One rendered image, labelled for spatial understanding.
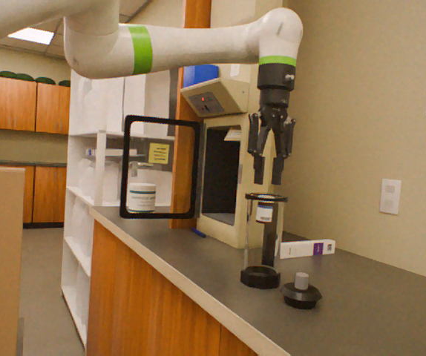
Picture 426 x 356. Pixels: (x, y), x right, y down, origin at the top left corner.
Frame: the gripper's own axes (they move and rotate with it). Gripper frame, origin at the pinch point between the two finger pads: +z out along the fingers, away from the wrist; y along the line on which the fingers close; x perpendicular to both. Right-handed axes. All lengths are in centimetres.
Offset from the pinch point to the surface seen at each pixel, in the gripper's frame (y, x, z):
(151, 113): 27, 170, -28
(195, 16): 8, 68, -59
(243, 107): 11.2, 31.1, -20.0
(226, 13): 13, 50, -56
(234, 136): 15.0, 42.0, -10.4
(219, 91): 4.0, 36.0, -24.6
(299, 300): -2.8, -18.1, 25.9
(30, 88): -28, 553, -79
